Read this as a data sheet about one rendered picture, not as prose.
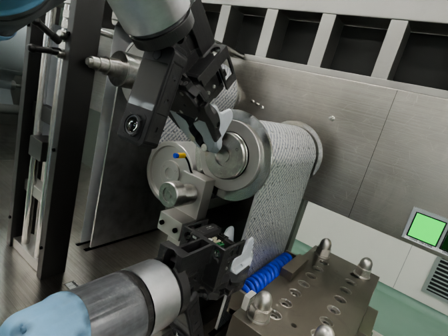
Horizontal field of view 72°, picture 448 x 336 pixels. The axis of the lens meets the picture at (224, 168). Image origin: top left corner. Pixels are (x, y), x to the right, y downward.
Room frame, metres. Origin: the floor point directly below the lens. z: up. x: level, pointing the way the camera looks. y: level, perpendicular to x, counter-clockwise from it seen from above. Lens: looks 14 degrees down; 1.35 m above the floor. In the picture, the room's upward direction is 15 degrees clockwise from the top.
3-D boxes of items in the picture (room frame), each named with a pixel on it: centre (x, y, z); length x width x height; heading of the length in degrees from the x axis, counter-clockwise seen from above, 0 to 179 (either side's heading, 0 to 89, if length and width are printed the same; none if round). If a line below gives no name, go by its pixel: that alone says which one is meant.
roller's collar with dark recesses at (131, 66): (0.60, 0.22, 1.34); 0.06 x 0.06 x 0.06; 58
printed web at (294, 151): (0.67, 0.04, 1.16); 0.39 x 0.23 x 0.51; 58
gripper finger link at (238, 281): (0.40, -0.05, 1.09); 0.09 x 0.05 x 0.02; 147
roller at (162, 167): (0.66, 0.03, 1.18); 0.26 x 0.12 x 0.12; 148
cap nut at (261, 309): (0.41, -0.11, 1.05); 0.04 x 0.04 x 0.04
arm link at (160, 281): (0.30, 0.05, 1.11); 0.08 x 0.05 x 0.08; 58
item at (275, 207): (0.56, -0.12, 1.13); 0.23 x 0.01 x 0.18; 148
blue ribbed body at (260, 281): (0.55, -0.14, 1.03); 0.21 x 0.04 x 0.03; 148
